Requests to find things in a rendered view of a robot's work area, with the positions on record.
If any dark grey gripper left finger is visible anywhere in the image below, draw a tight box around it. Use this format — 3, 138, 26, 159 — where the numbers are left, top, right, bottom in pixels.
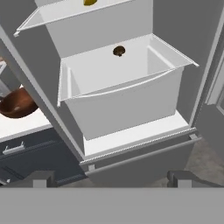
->
17, 171, 57, 189

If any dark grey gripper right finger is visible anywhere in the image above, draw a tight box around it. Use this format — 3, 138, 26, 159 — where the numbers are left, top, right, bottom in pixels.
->
167, 171, 219, 189

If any grey fridge bottom drawer front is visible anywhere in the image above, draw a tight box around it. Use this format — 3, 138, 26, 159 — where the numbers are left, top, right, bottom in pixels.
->
84, 136, 203, 188

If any brown wooden bowl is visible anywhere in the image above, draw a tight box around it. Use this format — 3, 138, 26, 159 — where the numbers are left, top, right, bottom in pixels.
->
0, 87, 39, 119

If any grey fridge door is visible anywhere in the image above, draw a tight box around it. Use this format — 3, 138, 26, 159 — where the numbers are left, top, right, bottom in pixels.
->
193, 8, 224, 165

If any white fridge drawer bin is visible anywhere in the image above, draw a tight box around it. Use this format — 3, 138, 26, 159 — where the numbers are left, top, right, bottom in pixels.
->
57, 32, 200, 142

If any white fridge shelf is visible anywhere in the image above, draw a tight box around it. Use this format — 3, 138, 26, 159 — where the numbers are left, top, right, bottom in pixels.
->
13, 0, 136, 38

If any yellow lemon wedge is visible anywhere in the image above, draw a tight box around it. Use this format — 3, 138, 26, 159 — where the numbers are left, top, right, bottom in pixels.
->
83, 0, 98, 7

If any dark grey drawer front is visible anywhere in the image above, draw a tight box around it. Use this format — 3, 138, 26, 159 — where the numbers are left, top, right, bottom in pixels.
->
0, 127, 88, 187

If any small brown round item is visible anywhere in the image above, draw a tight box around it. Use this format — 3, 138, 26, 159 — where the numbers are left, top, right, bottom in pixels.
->
112, 45, 127, 58

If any silver drawer handle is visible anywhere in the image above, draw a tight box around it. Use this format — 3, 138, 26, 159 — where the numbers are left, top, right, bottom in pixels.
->
2, 141, 26, 156

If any grey fridge drawer handle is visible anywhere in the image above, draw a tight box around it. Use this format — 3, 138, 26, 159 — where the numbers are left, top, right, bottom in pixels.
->
84, 134, 203, 178

